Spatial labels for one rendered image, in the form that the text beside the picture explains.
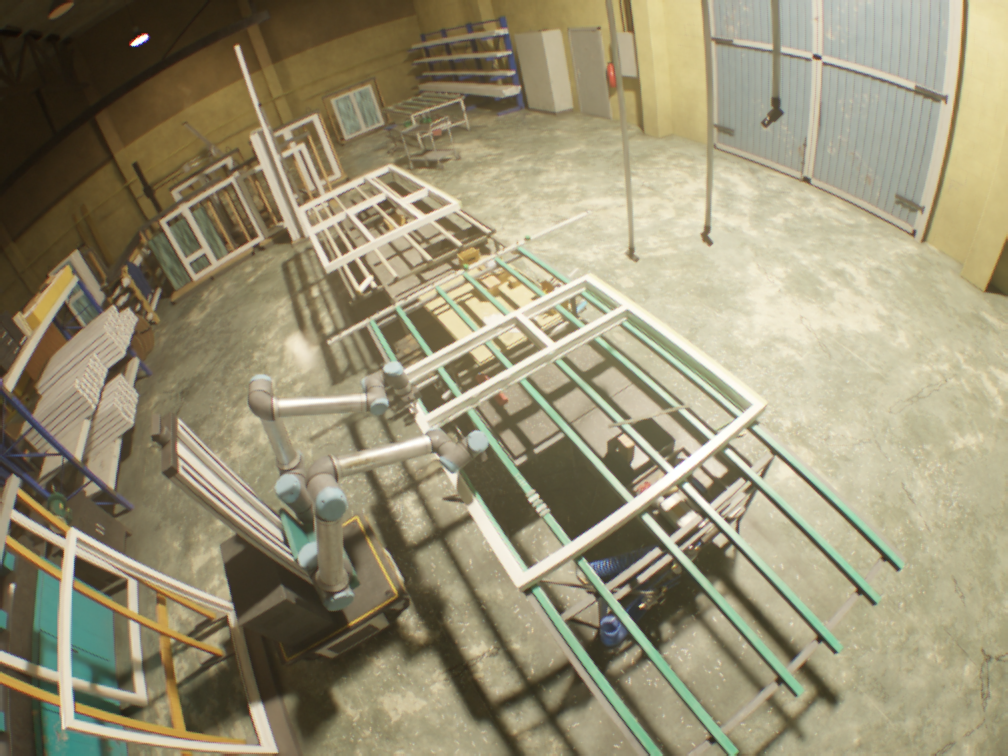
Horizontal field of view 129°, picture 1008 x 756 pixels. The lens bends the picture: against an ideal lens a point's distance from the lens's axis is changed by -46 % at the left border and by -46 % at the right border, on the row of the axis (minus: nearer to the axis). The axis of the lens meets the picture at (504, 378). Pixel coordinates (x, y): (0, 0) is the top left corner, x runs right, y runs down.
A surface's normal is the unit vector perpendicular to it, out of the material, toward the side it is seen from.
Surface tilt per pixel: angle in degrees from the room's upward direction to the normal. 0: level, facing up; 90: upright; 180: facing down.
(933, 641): 0
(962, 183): 90
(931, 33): 90
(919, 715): 0
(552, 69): 90
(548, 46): 90
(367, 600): 0
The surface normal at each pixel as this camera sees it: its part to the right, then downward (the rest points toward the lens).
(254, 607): -0.20, -0.68
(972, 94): -0.85, 0.48
